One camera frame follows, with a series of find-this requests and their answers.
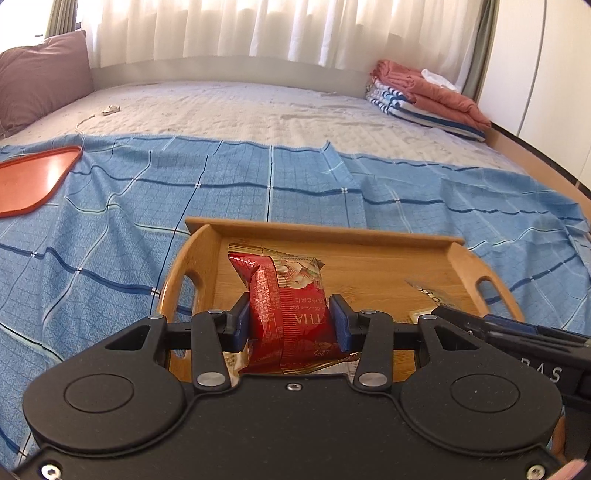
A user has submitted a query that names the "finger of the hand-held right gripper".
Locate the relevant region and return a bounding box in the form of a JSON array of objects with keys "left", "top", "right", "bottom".
[
  {"left": 431, "top": 307, "right": 588, "bottom": 352},
  {"left": 482, "top": 315, "right": 590, "bottom": 345}
]

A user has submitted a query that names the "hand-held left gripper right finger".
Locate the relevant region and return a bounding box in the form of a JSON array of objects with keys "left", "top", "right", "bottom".
[{"left": 329, "top": 294, "right": 482, "bottom": 394}]

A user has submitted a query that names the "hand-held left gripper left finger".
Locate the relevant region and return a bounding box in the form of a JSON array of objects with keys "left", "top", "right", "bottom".
[{"left": 104, "top": 292, "right": 252, "bottom": 394}]

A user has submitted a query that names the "red snack bag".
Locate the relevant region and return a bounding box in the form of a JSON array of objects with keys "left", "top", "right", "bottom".
[{"left": 224, "top": 251, "right": 363, "bottom": 376}]

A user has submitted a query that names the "wooden tray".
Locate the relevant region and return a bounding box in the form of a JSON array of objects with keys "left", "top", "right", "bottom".
[{"left": 157, "top": 217, "right": 527, "bottom": 384}]

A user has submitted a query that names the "blue checked bedsheet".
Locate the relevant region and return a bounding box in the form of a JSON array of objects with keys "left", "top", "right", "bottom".
[{"left": 0, "top": 134, "right": 591, "bottom": 467}]

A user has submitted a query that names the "white quilted mattress pad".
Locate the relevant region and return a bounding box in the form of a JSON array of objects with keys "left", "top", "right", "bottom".
[{"left": 0, "top": 82, "right": 529, "bottom": 174}]

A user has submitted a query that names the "blue striped folded blanket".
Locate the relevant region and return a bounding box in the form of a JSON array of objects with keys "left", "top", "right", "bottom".
[{"left": 365, "top": 78, "right": 486, "bottom": 141}]

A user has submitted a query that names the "folded blankets stack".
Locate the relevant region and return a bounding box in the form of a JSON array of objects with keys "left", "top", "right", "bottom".
[{"left": 372, "top": 59, "right": 491, "bottom": 130}]

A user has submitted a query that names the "white folded cloth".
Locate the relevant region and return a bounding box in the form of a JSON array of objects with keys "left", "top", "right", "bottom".
[{"left": 421, "top": 68, "right": 462, "bottom": 92}]

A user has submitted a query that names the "red plastic tray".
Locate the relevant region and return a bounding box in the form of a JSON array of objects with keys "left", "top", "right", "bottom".
[{"left": 0, "top": 145, "right": 84, "bottom": 219}]

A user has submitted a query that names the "beige bed headboard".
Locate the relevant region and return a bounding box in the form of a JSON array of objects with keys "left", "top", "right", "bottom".
[{"left": 90, "top": 55, "right": 377, "bottom": 97}]

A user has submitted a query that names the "white wardrobe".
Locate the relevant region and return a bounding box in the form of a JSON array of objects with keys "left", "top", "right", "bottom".
[{"left": 478, "top": 0, "right": 591, "bottom": 185}]

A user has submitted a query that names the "grey green curtain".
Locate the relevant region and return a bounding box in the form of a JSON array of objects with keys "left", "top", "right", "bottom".
[
  {"left": 462, "top": 0, "right": 497, "bottom": 100},
  {"left": 44, "top": 0, "right": 84, "bottom": 40}
]

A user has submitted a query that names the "white sheer curtain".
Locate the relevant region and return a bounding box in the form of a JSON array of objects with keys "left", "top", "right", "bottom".
[{"left": 76, "top": 0, "right": 485, "bottom": 70}]

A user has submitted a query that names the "purple pillow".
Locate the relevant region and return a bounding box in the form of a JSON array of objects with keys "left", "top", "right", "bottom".
[{"left": 0, "top": 30, "right": 95, "bottom": 139}]

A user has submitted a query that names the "wooden bed frame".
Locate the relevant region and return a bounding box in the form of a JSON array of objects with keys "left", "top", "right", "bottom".
[{"left": 485, "top": 120, "right": 591, "bottom": 213}]

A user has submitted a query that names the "white cord with switch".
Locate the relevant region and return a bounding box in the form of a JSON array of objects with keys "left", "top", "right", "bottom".
[{"left": 76, "top": 105, "right": 122, "bottom": 134}]

